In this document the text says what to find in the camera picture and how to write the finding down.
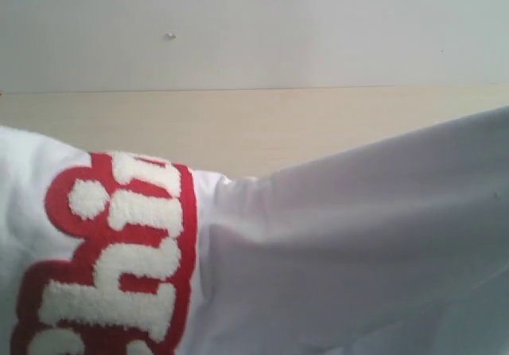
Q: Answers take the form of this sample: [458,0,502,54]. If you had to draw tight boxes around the white t-shirt red lettering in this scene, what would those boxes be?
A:
[1,108,508,354]

